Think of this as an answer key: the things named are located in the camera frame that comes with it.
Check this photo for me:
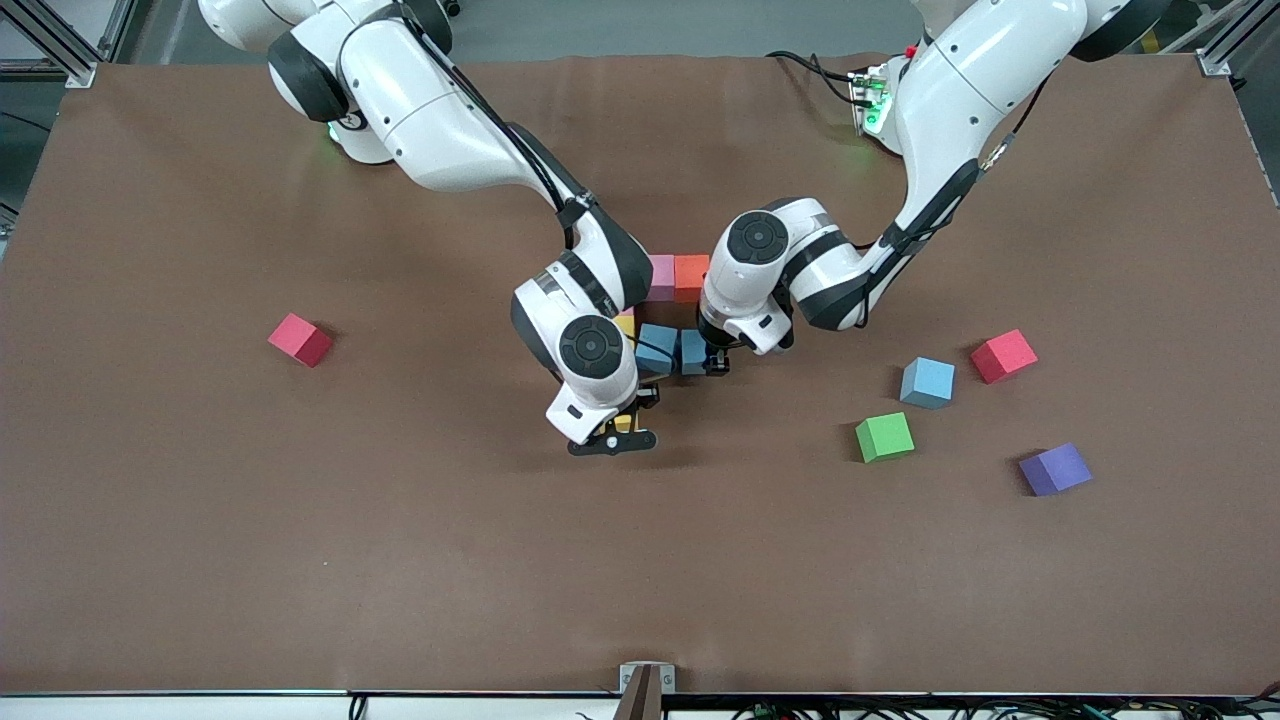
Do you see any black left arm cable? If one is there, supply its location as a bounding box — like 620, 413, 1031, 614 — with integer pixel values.
850, 75, 1051, 251

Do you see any orange foam block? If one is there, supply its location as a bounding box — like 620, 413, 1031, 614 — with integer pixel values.
674, 254, 712, 304

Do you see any purple foam block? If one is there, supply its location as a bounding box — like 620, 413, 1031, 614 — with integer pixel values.
1018, 442, 1093, 498

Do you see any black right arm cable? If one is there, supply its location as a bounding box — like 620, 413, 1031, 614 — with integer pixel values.
400, 0, 661, 361

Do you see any metal base connector plate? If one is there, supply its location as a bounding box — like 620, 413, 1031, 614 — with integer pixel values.
848, 65, 893, 136

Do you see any aluminium frame profile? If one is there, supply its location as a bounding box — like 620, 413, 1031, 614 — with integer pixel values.
0, 0, 136, 91
1165, 0, 1280, 79

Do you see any white table edge rail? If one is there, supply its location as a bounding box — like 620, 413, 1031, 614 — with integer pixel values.
0, 690, 1280, 720

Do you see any brown table cover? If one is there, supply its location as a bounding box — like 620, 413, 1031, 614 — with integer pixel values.
0, 52, 1280, 696

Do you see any red foam block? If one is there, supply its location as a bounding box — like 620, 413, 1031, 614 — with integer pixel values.
267, 312, 334, 368
969, 328, 1039, 386

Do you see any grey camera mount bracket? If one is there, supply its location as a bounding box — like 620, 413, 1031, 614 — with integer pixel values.
618, 660, 677, 720

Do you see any black base power cable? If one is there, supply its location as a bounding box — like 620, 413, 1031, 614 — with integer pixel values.
765, 50, 863, 107

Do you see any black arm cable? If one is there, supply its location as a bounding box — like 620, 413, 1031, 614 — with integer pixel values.
400, 0, 661, 361
850, 75, 1051, 251

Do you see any green foam block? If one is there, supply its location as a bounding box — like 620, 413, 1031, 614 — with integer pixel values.
855, 411, 916, 464

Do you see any tangled cable bundle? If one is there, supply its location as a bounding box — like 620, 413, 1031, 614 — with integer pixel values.
730, 695, 1280, 720

